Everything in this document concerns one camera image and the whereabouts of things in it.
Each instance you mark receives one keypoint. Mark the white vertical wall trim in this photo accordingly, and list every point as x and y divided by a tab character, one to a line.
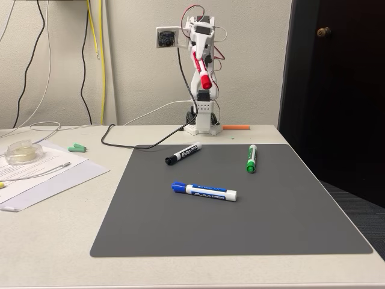
109	60

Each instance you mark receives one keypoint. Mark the orange stick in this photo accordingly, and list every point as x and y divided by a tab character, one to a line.
236	127

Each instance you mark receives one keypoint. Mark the grey mat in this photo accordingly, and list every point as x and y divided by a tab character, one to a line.
210	228

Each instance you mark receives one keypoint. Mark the blank white paper sheet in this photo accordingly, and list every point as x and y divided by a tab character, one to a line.
75	177

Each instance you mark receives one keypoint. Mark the dark wooden door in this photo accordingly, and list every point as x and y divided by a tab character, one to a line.
346	105

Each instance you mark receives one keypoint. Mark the white gripper camera box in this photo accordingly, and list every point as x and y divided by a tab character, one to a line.
165	39

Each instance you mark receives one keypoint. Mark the clear plastic tape container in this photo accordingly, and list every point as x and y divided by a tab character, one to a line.
21	153

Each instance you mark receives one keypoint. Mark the blue dry-erase marker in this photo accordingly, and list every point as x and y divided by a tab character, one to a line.
210	194

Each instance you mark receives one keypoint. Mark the printed white paper sheet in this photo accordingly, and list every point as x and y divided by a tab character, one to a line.
60	156

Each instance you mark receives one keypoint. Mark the black dry-erase marker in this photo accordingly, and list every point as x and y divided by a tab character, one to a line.
183	154

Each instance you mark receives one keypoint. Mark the green foam earplug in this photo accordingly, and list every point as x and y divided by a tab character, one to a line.
72	149
80	147

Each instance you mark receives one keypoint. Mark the brass door knob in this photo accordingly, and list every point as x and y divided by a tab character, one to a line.
324	32

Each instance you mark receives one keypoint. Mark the red dry-erase marker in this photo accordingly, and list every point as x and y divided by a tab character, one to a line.
205	80

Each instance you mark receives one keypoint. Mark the green dry-erase marker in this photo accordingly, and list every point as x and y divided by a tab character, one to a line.
251	158

